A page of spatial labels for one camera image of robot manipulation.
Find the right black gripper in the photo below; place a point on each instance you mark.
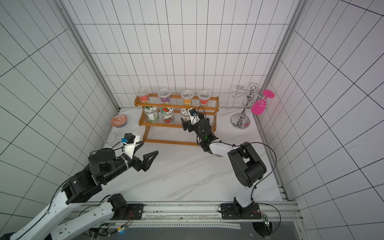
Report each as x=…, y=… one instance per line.
x=190, y=125

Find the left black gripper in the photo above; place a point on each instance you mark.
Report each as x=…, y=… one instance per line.
x=139, y=165

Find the flower label seed jar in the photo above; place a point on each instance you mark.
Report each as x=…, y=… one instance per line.
x=185, y=113

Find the orange wooden two-tier shelf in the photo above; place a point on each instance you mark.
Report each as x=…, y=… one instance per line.
x=175, y=128

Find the strawberry lid jar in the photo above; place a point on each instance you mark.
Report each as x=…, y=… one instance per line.
x=167, y=114

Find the small container brown seeds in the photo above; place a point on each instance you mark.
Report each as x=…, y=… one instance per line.
x=187, y=97

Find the green tree lid jar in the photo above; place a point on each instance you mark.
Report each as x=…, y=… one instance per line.
x=151, y=113

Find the small container dark seeds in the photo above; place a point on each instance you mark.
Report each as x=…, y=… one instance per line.
x=204, y=97

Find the small container purple seeds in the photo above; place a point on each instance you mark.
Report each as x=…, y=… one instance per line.
x=164, y=95

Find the small container red seeds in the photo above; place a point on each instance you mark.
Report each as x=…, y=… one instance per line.
x=143, y=95

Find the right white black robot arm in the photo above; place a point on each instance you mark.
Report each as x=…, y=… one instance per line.
x=247, y=165

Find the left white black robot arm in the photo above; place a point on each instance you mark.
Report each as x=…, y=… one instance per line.
x=103, y=167

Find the clear glass cup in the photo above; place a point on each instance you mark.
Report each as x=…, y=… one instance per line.
x=111, y=138

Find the orange patterned glass bowl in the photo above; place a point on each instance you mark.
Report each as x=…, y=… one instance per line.
x=119, y=121

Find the chrome wine glass rack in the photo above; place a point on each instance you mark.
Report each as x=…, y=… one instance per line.
x=240, y=120

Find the pink plastic wine glass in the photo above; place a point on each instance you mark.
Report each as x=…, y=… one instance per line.
x=260, y=105

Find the round black floor port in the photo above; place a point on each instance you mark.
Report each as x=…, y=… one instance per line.
x=263, y=229

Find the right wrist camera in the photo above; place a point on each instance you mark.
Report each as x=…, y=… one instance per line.
x=193, y=115

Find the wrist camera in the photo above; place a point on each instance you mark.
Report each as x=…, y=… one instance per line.
x=193, y=115
x=129, y=142

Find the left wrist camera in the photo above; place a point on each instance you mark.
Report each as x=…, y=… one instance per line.
x=129, y=142

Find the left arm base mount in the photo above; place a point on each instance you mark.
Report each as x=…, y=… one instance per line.
x=128, y=212

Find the wiring bundle under rail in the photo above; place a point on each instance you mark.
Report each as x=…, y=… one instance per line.
x=111, y=229

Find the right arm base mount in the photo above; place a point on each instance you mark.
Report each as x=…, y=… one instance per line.
x=234, y=211

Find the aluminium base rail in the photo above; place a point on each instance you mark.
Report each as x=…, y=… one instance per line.
x=201, y=214

